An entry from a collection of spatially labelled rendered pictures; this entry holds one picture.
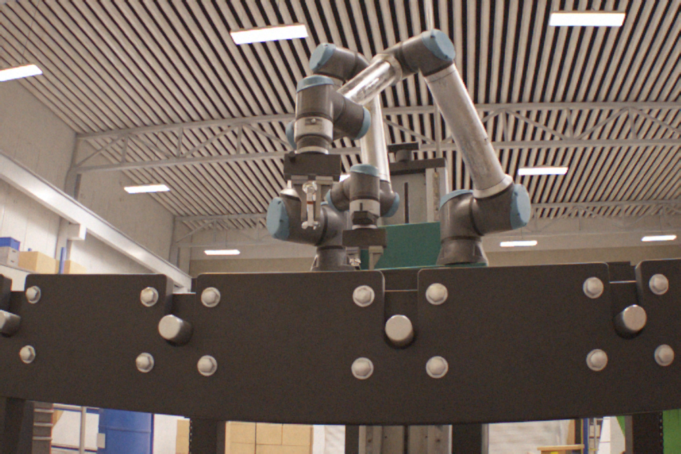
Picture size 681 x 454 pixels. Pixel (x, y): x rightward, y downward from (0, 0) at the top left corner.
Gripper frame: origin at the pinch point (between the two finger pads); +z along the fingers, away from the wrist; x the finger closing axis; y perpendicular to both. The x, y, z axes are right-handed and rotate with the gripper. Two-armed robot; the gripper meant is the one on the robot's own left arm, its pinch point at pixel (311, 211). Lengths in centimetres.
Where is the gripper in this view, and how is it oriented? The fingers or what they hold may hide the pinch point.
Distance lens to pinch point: 148.6
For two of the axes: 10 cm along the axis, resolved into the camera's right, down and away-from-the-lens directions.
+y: 0.0, -3.0, -9.5
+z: -0.2, 9.5, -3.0
